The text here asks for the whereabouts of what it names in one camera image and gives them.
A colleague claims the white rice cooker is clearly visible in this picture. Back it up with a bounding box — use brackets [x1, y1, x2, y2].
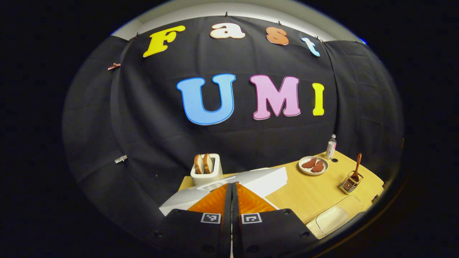
[159, 167, 288, 216]

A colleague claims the wire chopstick holder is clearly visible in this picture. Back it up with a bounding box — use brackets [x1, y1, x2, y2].
[340, 171, 364, 194]

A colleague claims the white toaster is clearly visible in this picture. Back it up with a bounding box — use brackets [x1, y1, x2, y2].
[190, 153, 223, 186]

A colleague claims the brown wooden spoon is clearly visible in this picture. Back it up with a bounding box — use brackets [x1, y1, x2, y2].
[351, 153, 363, 182]

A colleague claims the white bottle with pink label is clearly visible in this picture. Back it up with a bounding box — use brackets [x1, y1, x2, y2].
[325, 134, 337, 159]

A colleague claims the white round plate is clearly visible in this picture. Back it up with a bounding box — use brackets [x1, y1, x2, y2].
[298, 156, 329, 176]

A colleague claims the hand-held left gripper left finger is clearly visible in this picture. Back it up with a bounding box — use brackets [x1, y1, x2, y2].
[154, 183, 232, 258]

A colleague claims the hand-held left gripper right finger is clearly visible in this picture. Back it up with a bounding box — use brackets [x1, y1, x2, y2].
[231, 182, 318, 258]

